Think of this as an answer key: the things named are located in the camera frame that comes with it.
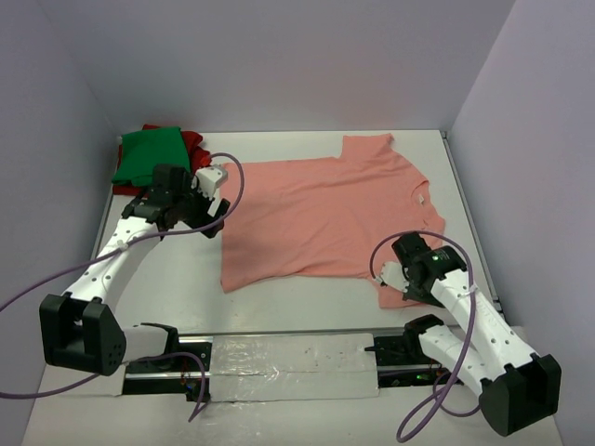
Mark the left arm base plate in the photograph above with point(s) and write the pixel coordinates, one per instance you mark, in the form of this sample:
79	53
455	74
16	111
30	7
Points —
176	376

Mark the silver tape patch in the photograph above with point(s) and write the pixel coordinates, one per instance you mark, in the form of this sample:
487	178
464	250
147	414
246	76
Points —
292	367

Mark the green folded t shirt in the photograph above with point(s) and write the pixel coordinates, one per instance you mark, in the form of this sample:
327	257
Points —
145	149

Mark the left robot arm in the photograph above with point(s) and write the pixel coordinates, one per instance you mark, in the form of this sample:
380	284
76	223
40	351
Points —
79	329

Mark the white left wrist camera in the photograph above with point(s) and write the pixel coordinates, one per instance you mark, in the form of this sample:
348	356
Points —
205	184

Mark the red folded t shirt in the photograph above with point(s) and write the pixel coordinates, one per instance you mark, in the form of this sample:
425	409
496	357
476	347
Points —
198	156

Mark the pink t shirt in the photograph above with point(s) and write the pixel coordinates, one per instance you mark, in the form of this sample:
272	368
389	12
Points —
323	217

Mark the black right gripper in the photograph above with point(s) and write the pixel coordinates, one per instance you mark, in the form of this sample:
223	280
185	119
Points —
411	294

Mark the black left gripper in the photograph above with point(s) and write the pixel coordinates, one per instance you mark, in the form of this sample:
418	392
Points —
204	217

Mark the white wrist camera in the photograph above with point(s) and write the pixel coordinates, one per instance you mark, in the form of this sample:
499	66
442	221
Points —
205	184
392	275

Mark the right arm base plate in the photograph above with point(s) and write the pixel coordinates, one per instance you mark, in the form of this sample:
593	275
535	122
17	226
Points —
398	365

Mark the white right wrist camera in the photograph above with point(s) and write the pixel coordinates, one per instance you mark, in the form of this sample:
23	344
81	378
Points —
392	275

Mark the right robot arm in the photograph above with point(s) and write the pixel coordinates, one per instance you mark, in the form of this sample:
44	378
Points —
515	386

